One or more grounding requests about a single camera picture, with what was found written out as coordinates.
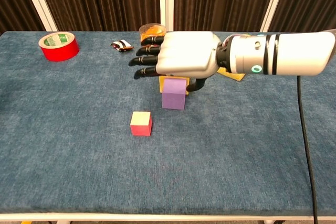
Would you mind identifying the red tape roll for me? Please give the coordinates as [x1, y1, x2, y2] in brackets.
[38, 31, 80, 62]

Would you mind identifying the large yellow foam cube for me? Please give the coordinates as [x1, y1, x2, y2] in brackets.
[158, 76, 190, 95]

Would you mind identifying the blue table cloth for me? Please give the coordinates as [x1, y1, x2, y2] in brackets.
[0, 31, 336, 215]

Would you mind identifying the slanted white frame post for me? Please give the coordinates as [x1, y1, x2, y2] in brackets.
[259, 0, 290, 33]
[18, 0, 59, 32]

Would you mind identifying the purple foam cube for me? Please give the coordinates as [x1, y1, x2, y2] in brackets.
[161, 78, 188, 111]

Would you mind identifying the white table frame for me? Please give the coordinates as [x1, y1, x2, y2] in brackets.
[0, 212, 336, 224]

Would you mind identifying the green and yellow sponge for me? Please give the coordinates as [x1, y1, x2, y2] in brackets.
[216, 67, 247, 82]

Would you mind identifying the black cable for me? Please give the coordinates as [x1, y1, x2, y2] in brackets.
[296, 75, 320, 224]

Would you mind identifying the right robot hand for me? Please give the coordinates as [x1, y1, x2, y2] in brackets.
[128, 31, 224, 93]

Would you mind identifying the small red foam cube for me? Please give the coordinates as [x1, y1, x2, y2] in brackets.
[130, 111, 153, 136]

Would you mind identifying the clear jar of rubber bands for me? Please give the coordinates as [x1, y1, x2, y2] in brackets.
[138, 23, 167, 44]

